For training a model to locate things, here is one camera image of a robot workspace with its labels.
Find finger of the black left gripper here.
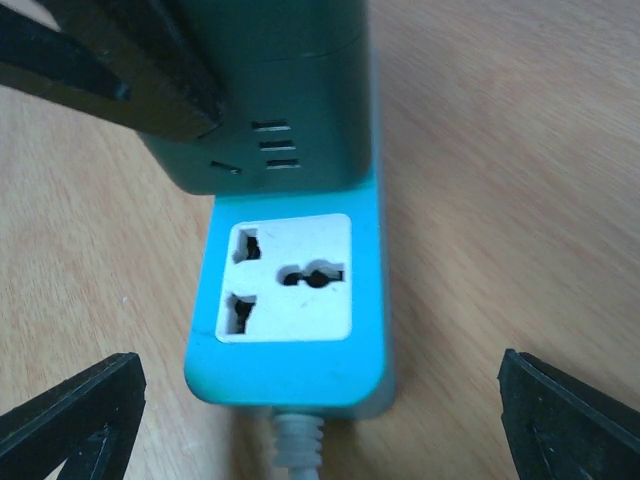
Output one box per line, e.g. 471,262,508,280
1,1,222,142
1,5,131,101

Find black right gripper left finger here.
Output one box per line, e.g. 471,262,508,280
1,352,146,479

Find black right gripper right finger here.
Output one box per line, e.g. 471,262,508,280
498,349,639,480

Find teal power strip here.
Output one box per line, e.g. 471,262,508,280
182,49,396,420

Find dark green dragon cube adapter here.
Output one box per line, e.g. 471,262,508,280
143,1,372,195

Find white power strip cord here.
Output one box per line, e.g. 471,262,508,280
269,406,327,480

